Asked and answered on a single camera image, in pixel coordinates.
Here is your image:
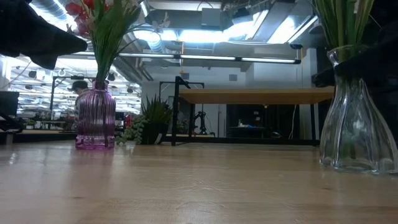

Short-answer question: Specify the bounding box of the person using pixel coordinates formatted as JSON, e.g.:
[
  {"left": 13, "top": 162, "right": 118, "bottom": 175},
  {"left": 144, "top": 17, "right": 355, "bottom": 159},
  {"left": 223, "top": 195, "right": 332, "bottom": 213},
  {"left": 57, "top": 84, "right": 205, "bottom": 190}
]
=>
[{"left": 67, "top": 80, "right": 91, "bottom": 131}]

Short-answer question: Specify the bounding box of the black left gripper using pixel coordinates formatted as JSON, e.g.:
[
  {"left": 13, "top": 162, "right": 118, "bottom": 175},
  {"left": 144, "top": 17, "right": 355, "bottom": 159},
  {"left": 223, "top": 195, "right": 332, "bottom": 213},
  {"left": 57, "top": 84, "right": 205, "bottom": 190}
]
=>
[{"left": 0, "top": 0, "right": 88, "bottom": 70}]

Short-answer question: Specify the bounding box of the potted green succulent plant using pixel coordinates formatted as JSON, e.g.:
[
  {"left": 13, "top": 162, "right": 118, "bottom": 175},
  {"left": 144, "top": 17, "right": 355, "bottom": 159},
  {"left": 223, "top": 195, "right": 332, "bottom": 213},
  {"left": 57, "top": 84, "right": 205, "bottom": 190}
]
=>
[{"left": 116, "top": 95, "right": 175, "bottom": 146}]

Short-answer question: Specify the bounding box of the long LED light bar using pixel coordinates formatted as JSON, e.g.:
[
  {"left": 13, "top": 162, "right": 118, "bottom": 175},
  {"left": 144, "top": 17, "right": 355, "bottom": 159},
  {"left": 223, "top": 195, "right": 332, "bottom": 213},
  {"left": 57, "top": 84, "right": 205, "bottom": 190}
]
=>
[{"left": 71, "top": 51, "right": 302, "bottom": 65}]

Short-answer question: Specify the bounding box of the purple ribbed glass vase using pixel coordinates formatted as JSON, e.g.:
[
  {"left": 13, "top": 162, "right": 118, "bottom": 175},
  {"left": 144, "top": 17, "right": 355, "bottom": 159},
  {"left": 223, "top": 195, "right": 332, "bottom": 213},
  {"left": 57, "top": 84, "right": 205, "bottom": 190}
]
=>
[{"left": 75, "top": 80, "right": 117, "bottom": 151}]

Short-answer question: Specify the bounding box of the black monitor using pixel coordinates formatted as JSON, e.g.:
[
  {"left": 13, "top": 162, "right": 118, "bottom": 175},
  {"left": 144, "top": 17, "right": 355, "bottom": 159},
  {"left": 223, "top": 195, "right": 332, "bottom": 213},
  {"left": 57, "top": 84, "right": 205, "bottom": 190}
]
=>
[{"left": 0, "top": 91, "right": 20, "bottom": 118}]

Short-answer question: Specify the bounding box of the clear glass vase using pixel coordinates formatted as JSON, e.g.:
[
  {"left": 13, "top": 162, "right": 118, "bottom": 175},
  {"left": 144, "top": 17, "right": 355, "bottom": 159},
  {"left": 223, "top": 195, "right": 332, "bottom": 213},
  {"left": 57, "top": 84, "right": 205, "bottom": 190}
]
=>
[{"left": 319, "top": 45, "right": 398, "bottom": 174}]

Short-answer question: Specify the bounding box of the yellow artificial flower bunch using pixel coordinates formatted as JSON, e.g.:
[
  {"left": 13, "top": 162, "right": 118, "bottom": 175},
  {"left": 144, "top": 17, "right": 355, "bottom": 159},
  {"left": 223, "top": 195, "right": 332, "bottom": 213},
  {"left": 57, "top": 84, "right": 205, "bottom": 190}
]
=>
[{"left": 312, "top": 0, "right": 376, "bottom": 63}]

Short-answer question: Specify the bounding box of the red artificial flower bunch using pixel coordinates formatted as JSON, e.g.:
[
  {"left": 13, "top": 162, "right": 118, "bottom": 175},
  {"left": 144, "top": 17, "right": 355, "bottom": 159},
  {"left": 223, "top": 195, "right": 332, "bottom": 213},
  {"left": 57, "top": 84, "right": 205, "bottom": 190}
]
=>
[{"left": 64, "top": 0, "right": 109, "bottom": 82}]

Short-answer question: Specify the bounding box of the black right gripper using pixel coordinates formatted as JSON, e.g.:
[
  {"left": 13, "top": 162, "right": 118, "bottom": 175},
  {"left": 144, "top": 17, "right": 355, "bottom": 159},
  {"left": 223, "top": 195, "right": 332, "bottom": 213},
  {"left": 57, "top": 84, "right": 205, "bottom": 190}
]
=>
[{"left": 312, "top": 21, "right": 398, "bottom": 91}]

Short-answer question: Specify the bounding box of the wooden shelf with black legs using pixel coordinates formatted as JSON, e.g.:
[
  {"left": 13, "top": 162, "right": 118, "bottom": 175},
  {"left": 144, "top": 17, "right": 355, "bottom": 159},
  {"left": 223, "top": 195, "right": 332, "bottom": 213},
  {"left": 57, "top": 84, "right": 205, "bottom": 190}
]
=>
[{"left": 170, "top": 76, "right": 336, "bottom": 147}]

